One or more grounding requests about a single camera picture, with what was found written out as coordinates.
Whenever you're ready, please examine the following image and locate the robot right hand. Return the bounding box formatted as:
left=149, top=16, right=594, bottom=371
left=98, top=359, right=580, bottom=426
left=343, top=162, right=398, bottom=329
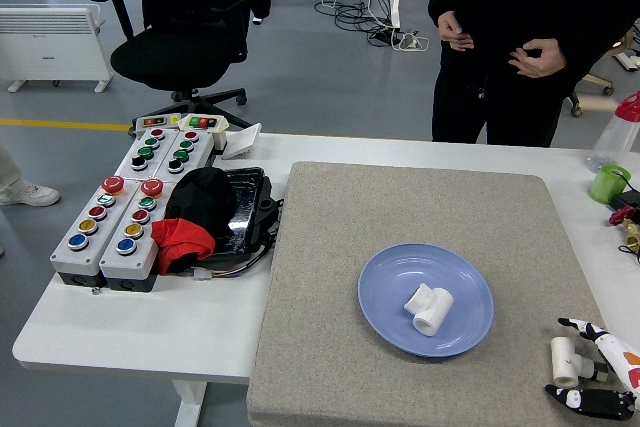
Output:
left=544, top=317, right=640, bottom=421

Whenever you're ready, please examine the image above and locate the person's left hand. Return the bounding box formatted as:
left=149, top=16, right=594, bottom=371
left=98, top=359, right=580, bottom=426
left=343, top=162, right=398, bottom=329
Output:
left=508, top=38, right=567, bottom=80

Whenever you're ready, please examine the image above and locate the person's right hand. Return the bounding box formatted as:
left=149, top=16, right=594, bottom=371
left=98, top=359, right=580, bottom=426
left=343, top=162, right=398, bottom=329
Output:
left=437, top=10, right=475, bottom=52

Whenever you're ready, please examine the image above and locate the white pipe tee metal nipple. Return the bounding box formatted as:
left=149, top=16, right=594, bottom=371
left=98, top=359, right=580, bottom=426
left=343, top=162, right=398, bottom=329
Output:
left=550, top=336, right=609, bottom=389

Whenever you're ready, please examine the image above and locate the plain white pipe tee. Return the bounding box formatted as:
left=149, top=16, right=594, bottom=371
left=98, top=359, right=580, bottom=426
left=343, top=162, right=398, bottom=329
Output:
left=403, top=283, right=455, bottom=337

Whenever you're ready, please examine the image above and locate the blue round plate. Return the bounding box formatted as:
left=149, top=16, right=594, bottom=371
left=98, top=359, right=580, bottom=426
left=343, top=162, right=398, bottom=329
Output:
left=357, top=242, right=495, bottom=358

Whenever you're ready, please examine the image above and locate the clear bottle red cap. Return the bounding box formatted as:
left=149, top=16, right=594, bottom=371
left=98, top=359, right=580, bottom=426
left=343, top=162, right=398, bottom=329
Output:
left=585, top=90, right=640, bottom=173

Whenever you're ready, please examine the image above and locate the green plastic cup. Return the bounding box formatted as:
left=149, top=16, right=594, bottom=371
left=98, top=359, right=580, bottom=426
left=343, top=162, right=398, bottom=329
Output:
left=587, top=163, right=632, bottom=204

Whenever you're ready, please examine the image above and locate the small black box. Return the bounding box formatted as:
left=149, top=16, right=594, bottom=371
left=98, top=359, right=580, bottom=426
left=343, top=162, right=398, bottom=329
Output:
left=607, top=189, right=640, bottom=211

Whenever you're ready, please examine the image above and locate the grey-brown table mat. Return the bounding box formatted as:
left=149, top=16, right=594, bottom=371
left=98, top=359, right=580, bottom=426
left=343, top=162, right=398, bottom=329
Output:
left=246, top=161, right=639, bottom=427

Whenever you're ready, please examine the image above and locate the black plastic tray device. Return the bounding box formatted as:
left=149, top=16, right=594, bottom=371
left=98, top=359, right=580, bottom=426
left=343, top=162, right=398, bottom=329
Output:
left=199, top=166, right=284, bottom=268

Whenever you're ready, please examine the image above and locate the four-button grey control box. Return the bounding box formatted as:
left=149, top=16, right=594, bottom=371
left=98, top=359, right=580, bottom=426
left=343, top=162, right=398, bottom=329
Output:
left=152, top=129, right=215, bottom=183
left=113, top=127, right=180, bottom=181

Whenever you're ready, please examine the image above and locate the black office chair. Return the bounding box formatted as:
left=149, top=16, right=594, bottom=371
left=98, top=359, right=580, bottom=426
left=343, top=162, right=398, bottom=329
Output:
left=88, top=0, right=251, bottom=131

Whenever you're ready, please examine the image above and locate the black cloth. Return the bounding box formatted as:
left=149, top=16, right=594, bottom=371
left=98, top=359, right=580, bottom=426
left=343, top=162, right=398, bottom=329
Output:
left=158, top=166, right=236, bottom=276

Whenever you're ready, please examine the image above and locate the red cloth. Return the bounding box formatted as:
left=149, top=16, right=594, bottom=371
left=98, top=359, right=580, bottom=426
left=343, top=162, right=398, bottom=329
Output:
left=150, top=218, right=216, bottom=266

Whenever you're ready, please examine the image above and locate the white panel heater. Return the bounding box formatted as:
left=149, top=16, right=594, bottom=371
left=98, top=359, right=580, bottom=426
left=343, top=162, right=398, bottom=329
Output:
left=0, top=3, right=114, bottom=94

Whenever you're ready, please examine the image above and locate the five-button grey control box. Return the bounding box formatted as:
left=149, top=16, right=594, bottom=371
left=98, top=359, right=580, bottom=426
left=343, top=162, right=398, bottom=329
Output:
left=49, top=175, right=140, bottom=287
left=98, top=177, right=176, bottom=293

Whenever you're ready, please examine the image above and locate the white table leg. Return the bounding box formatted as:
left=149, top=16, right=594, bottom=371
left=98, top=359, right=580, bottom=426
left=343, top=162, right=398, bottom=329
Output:
left=172, top=380, right=209, bottom=427

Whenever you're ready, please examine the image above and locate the thin black cable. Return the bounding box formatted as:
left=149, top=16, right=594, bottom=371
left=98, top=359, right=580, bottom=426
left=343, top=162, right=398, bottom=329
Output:
left=610, top=168, right=635, bottom=194

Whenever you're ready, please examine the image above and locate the brass valve red handle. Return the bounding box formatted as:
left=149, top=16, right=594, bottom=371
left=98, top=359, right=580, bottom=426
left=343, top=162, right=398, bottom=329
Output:
left=608, top=206, right=640, bottom=253

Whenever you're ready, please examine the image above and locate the white wall switch panel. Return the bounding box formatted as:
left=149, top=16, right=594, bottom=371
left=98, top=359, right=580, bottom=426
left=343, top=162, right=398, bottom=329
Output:
left=222, top=122, right=263, bottom=161

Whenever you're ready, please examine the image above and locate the white green-red switch box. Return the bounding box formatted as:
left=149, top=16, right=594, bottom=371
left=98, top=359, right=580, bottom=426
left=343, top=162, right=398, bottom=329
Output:
left=178, top=113, right=230, bottom=152

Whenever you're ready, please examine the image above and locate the grey red-green switch box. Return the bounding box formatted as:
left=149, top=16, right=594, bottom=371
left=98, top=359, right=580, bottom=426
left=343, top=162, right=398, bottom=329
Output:
left=130, top=114, right=182, bottom=138

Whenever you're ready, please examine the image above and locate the wire bundle white connector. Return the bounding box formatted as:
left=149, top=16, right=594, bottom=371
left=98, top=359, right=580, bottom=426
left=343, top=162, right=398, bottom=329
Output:
left=192, top=241, right=274, bottom=281

